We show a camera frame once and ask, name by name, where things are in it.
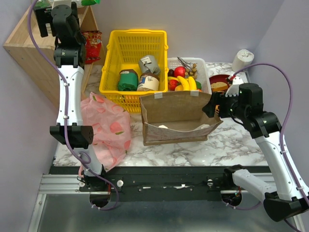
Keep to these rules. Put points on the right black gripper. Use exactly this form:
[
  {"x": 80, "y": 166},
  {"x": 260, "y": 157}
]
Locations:
[{"x": 216, "y": 106}]

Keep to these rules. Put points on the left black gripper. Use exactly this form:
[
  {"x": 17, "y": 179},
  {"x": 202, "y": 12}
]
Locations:
[{"x": 42, "y": 20}]

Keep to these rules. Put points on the green white chips bag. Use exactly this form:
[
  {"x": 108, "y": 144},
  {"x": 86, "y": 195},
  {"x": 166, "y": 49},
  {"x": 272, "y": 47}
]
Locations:
[{"x": 81, "y": 3}]

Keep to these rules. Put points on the brown paper grocery bag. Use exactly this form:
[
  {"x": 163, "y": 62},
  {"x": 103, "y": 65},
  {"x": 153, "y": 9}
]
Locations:
[{"x": 176, "y": 117}]

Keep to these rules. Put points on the clear glass bottle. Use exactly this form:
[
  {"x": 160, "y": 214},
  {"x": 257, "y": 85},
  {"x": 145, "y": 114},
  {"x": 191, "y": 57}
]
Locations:
[{"x": 49, "y": 27}]

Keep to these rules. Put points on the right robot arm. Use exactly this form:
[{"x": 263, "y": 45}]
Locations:
[{"x": 290, "y": 194}]

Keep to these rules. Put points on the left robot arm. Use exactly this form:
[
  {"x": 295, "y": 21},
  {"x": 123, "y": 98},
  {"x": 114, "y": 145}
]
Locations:
[{"x": 69, "y": 60}]

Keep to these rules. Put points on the bread slice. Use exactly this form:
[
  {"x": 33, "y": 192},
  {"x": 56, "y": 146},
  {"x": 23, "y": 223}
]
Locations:
[{"x": 219, "y": 86}]

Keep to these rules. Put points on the red round plate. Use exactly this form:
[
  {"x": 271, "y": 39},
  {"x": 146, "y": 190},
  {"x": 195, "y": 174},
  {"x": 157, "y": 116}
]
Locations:
[{"x": 220, "y": 78}]

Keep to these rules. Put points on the white plastic fruit basket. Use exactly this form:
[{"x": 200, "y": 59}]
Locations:
[{"x": 202, "y": 72}]

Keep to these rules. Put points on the banana bunch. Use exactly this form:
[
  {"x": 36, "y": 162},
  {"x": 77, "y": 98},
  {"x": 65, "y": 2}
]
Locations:
[{"x": 185, "y": 84}]

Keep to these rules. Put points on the brown longan bunch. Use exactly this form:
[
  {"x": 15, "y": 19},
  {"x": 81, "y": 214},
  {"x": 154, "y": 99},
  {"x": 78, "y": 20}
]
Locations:
[{"x": 190, "y": 69}]

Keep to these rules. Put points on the wooden shelf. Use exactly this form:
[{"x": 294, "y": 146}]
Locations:
[{"x": 20, "y": 47}]

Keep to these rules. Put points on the red strawberry fruit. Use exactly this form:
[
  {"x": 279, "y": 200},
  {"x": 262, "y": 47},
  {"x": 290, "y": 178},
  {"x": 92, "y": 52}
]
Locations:
[{"x": 172, "y": 84}]

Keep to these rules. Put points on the red apple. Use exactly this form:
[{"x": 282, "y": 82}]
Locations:
[{"x": 179, "y": 71}]

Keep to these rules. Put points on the toilet paper roll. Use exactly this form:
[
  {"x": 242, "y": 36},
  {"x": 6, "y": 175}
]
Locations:
[{"x": 242, "y": 59}]

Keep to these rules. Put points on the red snack bag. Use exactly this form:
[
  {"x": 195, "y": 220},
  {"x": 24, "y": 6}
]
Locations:
[{"x": 92, "y": 46}]

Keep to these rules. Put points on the grey wrapped package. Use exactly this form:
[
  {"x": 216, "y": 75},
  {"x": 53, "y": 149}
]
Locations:
[{"x": 148, "y": 64}]

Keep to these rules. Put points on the green wrapped package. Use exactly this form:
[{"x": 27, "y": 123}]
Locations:
[{"x": 128, "y": 80}]

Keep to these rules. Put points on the yellow plastic basket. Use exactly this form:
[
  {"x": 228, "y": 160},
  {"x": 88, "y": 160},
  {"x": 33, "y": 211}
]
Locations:
[{"x": 124, "y": 50}]

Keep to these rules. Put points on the pink peach plastic bag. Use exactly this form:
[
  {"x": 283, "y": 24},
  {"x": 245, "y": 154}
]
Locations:
[{"x": 111, "y": 126}]

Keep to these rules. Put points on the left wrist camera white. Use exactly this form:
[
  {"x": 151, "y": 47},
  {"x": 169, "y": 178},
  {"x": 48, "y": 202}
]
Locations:
[{"x": 61, "y": 2}]

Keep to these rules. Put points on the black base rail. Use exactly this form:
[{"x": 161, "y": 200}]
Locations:
[{"x": 158, "y": 184}]

